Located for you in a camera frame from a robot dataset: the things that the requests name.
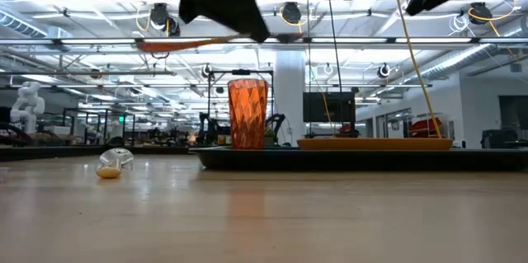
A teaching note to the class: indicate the orange faceted plastic cup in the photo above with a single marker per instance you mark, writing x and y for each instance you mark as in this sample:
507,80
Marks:
248,114

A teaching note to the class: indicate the orange round plate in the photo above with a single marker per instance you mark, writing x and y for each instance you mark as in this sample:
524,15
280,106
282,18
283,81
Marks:
375,144

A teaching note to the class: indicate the black rectangular tray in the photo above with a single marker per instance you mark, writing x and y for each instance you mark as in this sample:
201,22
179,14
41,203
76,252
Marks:
350,160

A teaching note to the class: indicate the black monitor on stand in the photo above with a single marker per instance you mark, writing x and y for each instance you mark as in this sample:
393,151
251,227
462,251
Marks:
317,106

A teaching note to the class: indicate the small green plant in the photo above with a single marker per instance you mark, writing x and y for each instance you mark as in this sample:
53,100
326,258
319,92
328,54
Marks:
269,135

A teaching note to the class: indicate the red storage bin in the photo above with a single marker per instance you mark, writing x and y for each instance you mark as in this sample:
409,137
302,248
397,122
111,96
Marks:
425,128

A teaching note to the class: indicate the silver ventilation duct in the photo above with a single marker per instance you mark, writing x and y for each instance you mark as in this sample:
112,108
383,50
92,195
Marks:
453,63

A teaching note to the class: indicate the black aluminium table frame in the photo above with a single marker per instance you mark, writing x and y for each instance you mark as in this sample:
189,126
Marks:
62,153

